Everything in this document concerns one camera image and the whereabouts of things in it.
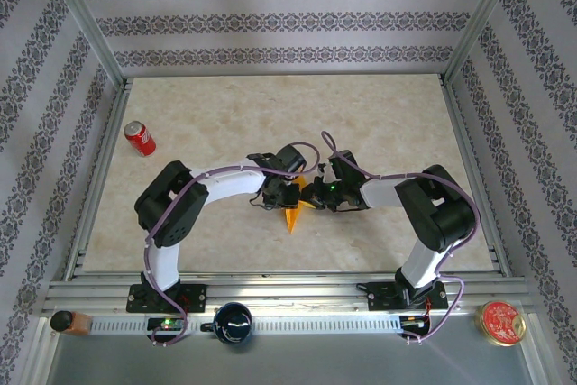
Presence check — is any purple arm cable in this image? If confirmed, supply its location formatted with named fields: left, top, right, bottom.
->
left=142, top=141, right=322, bottom=349
left=320, top=131, right=480, bottom=345

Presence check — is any small circuit board green light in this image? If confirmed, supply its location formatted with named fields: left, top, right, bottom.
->
left=147, top=317, right=185, bottom=332

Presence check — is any red round tin gold rim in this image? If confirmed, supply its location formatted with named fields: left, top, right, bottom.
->
left=475, top=299, right=527, bottom=348

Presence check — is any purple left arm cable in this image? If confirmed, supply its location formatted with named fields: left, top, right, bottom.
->
left=142, top=141, right=322, bottom=349

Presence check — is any dark blue mug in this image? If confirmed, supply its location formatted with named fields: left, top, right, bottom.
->
left=200, top=301, right=254, bottom=346

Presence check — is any aluminium frame post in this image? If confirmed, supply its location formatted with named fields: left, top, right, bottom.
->
left=38, top=0, right=128, bottom=88
left=444, top=0, right=527, bottom=87

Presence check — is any red soda can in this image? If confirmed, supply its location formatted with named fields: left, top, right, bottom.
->
left=124, top=120, right=158, bottom=159

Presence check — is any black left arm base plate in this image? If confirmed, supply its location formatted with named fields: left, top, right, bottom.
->
left=126, top=283, right=208, bottom=314

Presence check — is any brown bottle black cap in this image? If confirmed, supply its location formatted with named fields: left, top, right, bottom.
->
left=49, top=309, right=94, bottom=336

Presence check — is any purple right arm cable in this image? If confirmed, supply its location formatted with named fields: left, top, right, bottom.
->
left=320, top=131, right=480, bottom=345

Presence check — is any grey slotted cable duct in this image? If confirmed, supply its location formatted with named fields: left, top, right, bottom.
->
left=89, top=315, right=405, bottom=336

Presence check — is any aluminium side rail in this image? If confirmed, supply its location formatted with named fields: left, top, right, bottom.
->
left=439, top=76, right=513, bottom=276
left=62, top=78, right=135, bottom=281

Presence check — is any long aluminium base rail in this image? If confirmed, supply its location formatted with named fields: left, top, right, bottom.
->
left=42, top=272, right=534, bottom=315

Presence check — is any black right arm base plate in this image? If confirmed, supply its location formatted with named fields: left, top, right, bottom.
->
left=365, top=280, right=450, bottom=313

